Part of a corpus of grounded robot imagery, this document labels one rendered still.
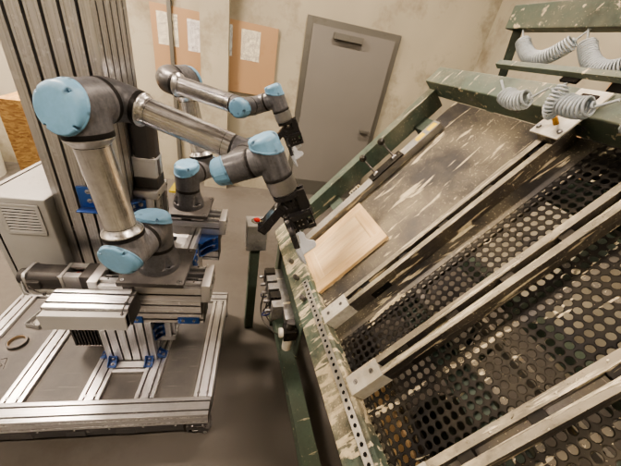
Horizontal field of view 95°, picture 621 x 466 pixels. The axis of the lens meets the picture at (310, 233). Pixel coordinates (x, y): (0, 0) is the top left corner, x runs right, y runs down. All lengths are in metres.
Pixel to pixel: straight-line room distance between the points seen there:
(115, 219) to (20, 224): 0.55
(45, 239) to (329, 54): 3.38
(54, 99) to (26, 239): 0.74
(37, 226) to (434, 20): 4.21
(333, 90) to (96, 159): 3.42
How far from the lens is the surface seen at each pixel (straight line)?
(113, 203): 0.95
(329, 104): 4.06
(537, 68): 1.25
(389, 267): 1.13
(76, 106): 0.85
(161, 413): 1.80
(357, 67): 4.09
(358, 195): 1.53
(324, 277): 1.38
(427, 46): 4.44
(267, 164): 0.70
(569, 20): 1.90
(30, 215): 1.42
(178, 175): 1.54
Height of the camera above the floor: 1.82
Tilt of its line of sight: 32 degrees down
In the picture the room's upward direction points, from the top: 12 degrees clockwise
